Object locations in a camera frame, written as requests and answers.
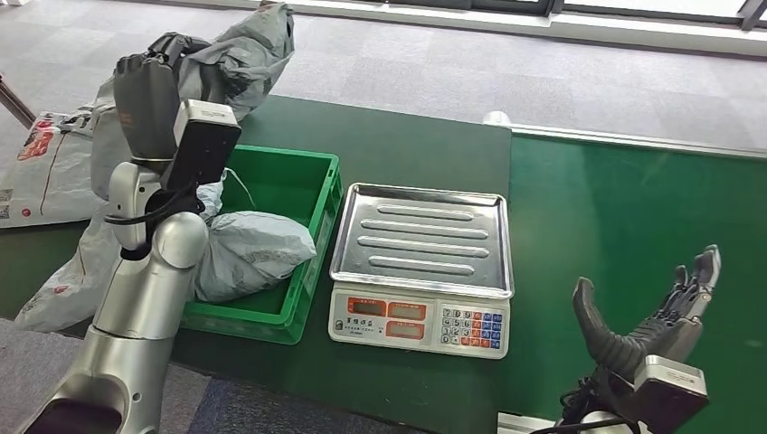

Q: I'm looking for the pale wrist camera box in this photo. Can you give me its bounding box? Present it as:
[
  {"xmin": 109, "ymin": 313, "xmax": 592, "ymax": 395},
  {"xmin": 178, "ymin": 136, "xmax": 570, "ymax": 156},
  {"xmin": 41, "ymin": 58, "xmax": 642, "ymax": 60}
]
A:
[
  {"xmin": 631, "ymin": 354, "xmax": 712, "ymax": 434},
  {"xmin": 160, "ymin": 99, "xmax": 243, "ymax": 193}
]

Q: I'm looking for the dark metal rod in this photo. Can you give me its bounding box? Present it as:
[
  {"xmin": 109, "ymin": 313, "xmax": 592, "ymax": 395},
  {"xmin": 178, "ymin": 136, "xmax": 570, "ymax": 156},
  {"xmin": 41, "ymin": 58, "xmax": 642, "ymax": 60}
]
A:
[{"xmin": 0, "ymin": 72, "xmax": 38, "ymax": 130}]

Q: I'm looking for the green conveyor belt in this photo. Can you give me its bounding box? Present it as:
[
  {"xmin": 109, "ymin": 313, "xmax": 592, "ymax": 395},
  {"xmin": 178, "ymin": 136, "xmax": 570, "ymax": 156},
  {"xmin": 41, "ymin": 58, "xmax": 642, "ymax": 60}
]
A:
[{"xmin": 502, "ymin": 134, "xmax": 767, "ymax": 434}]

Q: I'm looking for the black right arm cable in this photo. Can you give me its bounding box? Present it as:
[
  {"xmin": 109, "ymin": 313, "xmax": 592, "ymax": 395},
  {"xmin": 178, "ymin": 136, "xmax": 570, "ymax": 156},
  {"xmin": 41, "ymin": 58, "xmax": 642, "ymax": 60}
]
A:
[{"xmin": 529, "ymin": 375, "xmax": 638, "ymax": 434}]

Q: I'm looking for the green plastic crate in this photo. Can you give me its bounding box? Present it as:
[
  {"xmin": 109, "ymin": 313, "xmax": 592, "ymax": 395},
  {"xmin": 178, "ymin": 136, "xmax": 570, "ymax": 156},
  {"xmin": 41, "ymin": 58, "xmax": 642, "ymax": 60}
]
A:
[{"xmin": 179, "ymin": 144, "xmax": 345, "ymax": 347}]

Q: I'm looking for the grey poly mailer package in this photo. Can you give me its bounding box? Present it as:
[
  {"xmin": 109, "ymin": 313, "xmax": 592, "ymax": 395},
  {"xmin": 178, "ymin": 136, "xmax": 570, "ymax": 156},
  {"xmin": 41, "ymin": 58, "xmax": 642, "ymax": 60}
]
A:
[{"xmin": 90, "ymin": 1, "xmax": 297, "ymax": 203}]

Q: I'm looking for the white electronic scale steel tray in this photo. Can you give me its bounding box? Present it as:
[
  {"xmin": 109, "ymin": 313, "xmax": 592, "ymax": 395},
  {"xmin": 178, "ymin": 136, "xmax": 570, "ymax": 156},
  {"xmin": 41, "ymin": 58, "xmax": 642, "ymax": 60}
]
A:
[{"xmin": 327, "ymin": 182, "xmax": 516, "ymax": 361}]

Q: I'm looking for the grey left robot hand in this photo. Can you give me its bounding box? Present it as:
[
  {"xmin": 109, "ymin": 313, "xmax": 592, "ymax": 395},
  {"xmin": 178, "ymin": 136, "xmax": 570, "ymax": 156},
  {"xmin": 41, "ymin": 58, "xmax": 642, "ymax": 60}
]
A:
[{"xmin": 111, "ymin": 32, "xmax": 212, "ymax": 176}]

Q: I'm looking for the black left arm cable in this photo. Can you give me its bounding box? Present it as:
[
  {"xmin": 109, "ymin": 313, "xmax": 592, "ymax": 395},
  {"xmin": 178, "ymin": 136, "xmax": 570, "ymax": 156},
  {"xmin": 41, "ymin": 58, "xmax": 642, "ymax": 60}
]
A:
[{"xmin": 104, "ymin": 184, "xmax": 206, "ymax": 262}]

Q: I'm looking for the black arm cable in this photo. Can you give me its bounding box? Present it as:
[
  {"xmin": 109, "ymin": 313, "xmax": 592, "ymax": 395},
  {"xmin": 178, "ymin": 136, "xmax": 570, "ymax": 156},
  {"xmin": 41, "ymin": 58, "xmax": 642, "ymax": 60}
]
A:
[
  {"xmin": 104, "ymin": 184, "xmax": 206, "ymax": 262},
  {"xmin": 529, "ymin": 375, "xmax": 638, "ymax": 434}
]

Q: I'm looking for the grey bundled mailer package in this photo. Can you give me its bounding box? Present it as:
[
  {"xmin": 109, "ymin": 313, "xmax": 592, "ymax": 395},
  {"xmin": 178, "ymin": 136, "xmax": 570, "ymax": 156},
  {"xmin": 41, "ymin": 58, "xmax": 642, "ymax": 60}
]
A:
[{"xmin": 194, "ymin": 210, "xmax": 318, "ymax": 305}]

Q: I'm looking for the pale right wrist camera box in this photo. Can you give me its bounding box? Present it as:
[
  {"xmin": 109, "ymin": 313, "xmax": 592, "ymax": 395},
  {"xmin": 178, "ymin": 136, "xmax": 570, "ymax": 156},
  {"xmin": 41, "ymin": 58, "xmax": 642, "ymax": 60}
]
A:
[{"xmin": 631, "ymin": 354, "xmax": 712, "ymax": 434}]

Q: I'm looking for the flat white red-print mailer bag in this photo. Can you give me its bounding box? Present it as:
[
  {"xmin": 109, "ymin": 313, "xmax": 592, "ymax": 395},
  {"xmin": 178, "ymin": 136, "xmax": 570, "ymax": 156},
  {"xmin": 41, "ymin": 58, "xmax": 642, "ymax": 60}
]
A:
[{"xmin": 0, "ymin": 110, "xmax": 108, "ymax": 231}]

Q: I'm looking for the dark framed window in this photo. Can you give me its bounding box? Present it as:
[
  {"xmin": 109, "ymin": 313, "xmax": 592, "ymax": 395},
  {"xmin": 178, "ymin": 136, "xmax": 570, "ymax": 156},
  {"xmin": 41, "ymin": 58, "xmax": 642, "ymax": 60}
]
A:
[{"xmin": 383, "ymin": 0, "xmax": 767, "ymax": 34}]

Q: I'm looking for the silver conveyor side rail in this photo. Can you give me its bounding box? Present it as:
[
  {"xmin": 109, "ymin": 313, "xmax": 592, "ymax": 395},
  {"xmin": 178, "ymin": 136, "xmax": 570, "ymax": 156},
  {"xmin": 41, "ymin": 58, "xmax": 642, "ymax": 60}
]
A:
[{"xmin": 481, "ymin": 109, "xmax": 767, "ymax": 162}]

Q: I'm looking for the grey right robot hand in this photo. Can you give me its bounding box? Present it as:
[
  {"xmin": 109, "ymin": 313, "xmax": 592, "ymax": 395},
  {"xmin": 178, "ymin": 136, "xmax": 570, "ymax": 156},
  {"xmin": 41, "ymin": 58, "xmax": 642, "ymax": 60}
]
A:
[{"xmin": 571, "ymin": 243, "xmax": 724, "ymax": 382}]

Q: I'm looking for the large grey draped mailer bag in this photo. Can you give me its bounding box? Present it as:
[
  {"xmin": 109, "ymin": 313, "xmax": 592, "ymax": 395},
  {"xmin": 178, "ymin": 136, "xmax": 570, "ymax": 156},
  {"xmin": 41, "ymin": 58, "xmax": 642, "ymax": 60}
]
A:
[{"xmin": 14, "ymin": 178, "xmax": 227, "ymax": 335}]

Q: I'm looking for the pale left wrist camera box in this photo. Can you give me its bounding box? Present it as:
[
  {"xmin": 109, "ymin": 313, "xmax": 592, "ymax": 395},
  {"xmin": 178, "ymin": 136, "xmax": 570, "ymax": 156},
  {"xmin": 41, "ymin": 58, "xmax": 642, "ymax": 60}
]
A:
[{"xmin": 160, "ymin": 99, "xmax": 243, "ymax": 193}]

